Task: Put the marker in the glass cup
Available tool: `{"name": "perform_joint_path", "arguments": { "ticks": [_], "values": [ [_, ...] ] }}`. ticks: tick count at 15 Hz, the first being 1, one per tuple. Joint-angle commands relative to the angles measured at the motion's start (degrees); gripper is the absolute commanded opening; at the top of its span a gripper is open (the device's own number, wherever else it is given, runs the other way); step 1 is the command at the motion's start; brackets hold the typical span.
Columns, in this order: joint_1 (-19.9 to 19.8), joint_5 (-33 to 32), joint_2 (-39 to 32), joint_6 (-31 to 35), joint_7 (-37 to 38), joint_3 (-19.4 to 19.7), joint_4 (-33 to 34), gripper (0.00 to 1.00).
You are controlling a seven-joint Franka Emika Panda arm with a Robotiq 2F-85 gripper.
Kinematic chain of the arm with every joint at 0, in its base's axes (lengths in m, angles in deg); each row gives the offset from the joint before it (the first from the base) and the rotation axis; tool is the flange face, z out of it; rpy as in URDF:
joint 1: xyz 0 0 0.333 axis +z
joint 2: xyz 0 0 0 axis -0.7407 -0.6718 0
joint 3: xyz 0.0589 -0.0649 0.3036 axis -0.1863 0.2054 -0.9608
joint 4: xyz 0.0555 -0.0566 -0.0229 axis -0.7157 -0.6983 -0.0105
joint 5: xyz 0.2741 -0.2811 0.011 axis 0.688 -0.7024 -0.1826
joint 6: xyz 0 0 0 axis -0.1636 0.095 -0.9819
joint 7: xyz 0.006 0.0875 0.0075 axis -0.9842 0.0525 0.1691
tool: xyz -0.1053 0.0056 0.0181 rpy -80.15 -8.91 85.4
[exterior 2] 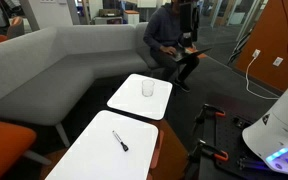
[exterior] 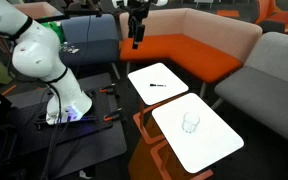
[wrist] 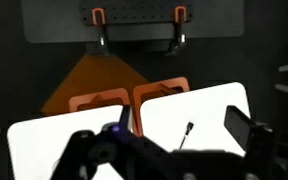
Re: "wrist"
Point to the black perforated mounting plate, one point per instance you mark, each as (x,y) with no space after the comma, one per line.
(137,11)

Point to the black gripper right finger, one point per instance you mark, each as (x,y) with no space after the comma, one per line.
(257,143)

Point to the small white orange-framed side table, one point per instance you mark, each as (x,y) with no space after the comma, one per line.
(200,113)

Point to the orange and black clamp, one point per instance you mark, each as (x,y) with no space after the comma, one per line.
(178,38)
(100,36)

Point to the dark grey robot table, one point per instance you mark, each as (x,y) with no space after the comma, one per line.
(50,23)

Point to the black and white marker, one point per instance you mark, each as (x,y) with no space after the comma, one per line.
(190,126)

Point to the large white orange-framed side table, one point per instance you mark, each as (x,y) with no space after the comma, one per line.
(50,140)

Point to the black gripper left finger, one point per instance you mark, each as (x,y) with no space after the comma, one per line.
(84,150)

